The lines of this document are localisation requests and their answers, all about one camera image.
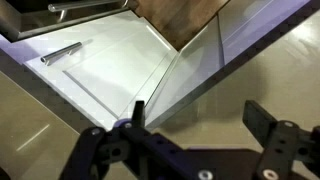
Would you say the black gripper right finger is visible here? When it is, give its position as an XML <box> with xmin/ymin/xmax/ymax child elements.
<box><xmin>242</xmin><ymin>99</ymin><xmax>320</xmax><ymax>180</ymax></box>

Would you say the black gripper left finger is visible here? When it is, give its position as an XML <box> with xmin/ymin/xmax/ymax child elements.
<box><xmin>59</xmin><ymin>99</ymin><xmax>214</xmax><ymax>180</ymax></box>

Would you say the white base cabinet door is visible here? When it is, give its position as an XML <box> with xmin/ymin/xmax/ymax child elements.
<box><xmin>144</xmin><ymin>14</ymin><xmax>225</xmax><ymax>129</ymax></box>
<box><xmin>23</xmin><ymin>9</ymin><xmax>179</xmax><ymax>131</ymax></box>

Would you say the stainless undercounter appliance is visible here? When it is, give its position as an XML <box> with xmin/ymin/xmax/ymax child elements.
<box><xmin>0</xmin><ymin>0</ymin><xmax>134</xmax><ymax>44</ymax></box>

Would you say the silver bar cabinet handle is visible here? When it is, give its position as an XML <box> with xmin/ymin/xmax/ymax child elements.
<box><xmin>39</xmin><ymin>41</ymin><xmax>83</xmax><ymax>66</ymax></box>

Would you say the silver appliance bar handle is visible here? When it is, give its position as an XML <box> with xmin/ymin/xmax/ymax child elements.
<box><xmin>47</xmin><ymin>0</ymin><xmax>129</xmax><ymax>22</ymax></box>

